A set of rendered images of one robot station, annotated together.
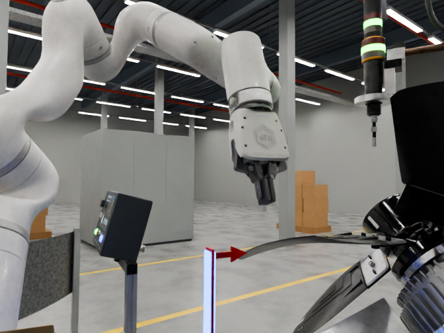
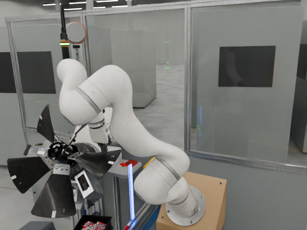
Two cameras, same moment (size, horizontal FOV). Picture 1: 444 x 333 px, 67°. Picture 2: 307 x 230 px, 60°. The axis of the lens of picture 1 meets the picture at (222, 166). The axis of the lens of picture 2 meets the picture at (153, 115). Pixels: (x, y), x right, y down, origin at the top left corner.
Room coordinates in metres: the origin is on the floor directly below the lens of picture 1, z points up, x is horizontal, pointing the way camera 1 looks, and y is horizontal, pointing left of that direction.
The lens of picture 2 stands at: (1.21, 1.07, 1.79)
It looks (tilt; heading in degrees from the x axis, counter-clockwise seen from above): 15 degrees down; 230
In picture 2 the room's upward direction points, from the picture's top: 1 degrees counter-clockwise
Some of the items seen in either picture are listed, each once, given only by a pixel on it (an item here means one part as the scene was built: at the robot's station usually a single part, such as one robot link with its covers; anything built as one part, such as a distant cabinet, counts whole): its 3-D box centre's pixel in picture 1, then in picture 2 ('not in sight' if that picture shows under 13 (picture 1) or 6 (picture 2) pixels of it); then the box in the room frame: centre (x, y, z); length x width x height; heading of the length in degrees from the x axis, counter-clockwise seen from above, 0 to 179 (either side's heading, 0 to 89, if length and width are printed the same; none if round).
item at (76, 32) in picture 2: not in sight; (75, 33); (0.30, -0.92, 1.88); 0.17 x 0.15 x 0.16; 116
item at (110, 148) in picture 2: not in sight; (108, 155); (0.21, -0.72, 0.91); 0.17 x 0.16 x 0.11; 26
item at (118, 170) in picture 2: not in sight; (114, 166); (0.20, -0.64, 0.84); 0.36 x 0.24 x 0.03; 116
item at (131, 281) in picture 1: (130, 297); not in sight; (0.97, 0.26, 0.96); 0.03 x 0.03 x 0.20; 26
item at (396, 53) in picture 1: (378, 78); not in sight; (0.64, -0.31, 1.49); 0.09 x 0.07 x 0.10; 61
